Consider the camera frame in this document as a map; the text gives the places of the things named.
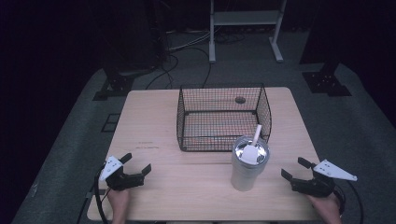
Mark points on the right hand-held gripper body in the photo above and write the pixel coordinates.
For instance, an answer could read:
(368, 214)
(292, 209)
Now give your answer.
(317, 183)

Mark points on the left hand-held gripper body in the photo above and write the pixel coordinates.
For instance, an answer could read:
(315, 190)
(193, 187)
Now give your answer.
(120, 179)

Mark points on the silver tumbler cup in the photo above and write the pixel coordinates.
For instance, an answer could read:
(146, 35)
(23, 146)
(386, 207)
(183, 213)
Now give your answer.
(247, 169)

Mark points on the white straw lid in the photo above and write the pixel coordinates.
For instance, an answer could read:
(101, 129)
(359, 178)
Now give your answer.
(252, 149)

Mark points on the person's left hand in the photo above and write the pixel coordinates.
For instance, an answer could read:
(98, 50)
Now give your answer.
(119, 200)

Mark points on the person's right hand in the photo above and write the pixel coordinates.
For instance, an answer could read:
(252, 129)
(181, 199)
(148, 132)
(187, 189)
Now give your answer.
(327, 208)

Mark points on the black stand base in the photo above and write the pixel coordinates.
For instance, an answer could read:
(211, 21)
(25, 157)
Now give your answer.
(115, 85)
(325, 79)

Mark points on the white metal stand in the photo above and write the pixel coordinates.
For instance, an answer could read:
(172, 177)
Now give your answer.
(246, 28)

